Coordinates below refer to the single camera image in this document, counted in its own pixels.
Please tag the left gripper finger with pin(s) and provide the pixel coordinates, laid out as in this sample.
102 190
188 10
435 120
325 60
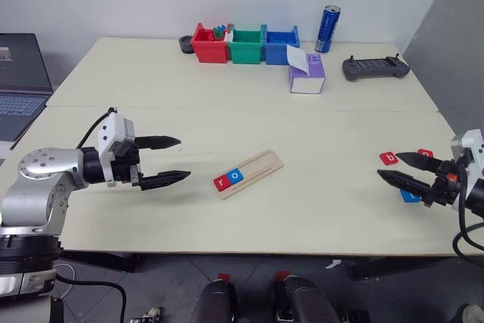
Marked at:
159 142
166 179

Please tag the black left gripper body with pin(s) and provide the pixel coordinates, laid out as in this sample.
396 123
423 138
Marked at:
123 169

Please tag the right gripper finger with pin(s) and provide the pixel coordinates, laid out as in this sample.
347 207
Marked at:
404 182
419 161

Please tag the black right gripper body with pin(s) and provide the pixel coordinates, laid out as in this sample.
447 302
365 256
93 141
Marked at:
446 187

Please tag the red letter tile b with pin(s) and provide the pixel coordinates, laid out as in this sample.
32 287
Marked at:
387 158

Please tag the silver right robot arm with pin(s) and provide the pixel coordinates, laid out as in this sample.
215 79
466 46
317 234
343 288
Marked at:
477 198

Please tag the red letter tile r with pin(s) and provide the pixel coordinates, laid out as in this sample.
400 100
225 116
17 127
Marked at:
222 183

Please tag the blue letter tile o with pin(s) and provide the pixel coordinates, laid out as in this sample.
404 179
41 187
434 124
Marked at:
235 176

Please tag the wooden letter tray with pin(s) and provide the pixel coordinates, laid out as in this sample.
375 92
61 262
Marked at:
261 164

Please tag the red plastic bin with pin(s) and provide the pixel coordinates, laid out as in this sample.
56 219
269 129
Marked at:
208 50

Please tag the grey handheld controller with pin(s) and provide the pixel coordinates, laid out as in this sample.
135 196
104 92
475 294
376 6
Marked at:
374 67

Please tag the white paper scrap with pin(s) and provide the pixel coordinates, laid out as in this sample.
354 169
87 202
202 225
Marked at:
334 264

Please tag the red tag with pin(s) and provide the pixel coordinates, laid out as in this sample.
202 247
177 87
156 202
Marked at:
283 276
224 277

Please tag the green toy brick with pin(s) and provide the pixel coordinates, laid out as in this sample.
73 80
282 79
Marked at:
218 33

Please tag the green plastic bin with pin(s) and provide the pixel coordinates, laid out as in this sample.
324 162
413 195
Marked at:
246 52

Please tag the white toy brick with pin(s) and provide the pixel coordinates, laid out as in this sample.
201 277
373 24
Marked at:
228 36

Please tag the blue toy brick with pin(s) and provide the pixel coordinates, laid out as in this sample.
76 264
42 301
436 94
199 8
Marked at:
225 28

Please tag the dark rounded shape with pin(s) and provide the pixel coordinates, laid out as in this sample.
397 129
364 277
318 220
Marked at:
215 302
306 300

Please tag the purple tissue box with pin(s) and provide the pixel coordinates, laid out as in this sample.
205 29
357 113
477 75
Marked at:
308 79

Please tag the dark laptop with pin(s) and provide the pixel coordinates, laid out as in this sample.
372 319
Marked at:
20 69

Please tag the blue plastic bin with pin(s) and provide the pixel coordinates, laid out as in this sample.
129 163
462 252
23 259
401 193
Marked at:
276 54

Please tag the white tissue sheet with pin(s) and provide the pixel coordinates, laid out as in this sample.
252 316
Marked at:
296 58

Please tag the blue drink can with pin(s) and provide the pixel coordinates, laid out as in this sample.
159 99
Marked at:
327 30

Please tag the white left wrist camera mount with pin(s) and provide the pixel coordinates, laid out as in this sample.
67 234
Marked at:
111 130

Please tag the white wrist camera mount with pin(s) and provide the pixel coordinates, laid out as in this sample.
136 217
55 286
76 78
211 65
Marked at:
469 141
111 130

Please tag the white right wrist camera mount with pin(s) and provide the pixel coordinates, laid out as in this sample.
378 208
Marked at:
469 141

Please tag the black table frame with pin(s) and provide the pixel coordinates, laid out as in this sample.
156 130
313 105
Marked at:
397 266

